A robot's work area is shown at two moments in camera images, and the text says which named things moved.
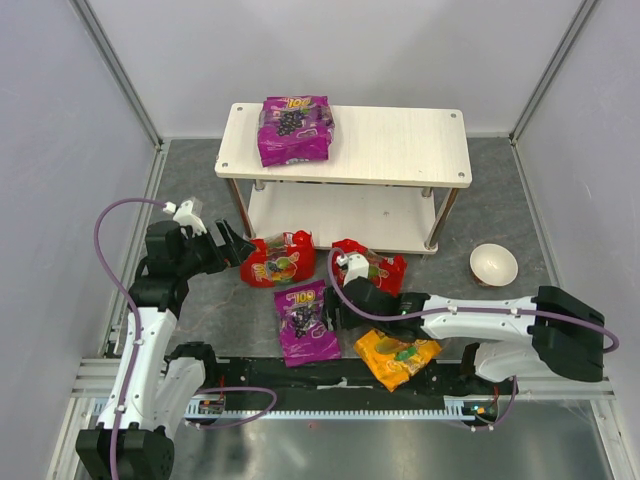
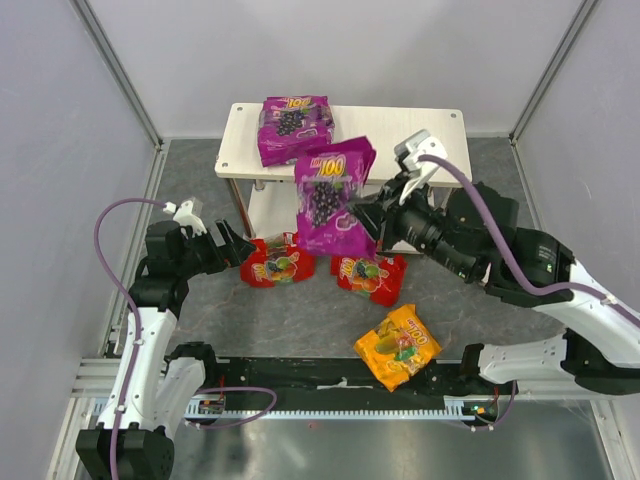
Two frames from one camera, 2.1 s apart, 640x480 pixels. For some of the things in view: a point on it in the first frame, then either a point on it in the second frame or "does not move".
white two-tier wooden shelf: x=390 y=183 does not move
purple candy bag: x=294 y=129 does not move
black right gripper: x=338 y=310 -> x=385 y=220
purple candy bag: x=305 y=339 -> x=326 y=178
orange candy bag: x=393 y=360 does not move
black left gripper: x=218 y=248 does not move
